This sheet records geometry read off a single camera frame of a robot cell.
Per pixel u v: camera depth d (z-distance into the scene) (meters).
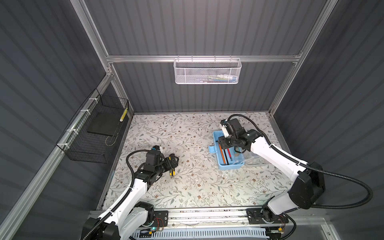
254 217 0.74
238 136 0.62
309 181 0.42
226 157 0.96
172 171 0.89
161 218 0.73
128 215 0.57
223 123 0.75
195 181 0.87
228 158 0.95
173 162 0.75
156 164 0.66
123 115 0.82
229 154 0.96
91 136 0.72
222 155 0.96
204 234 0.77
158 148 0.78
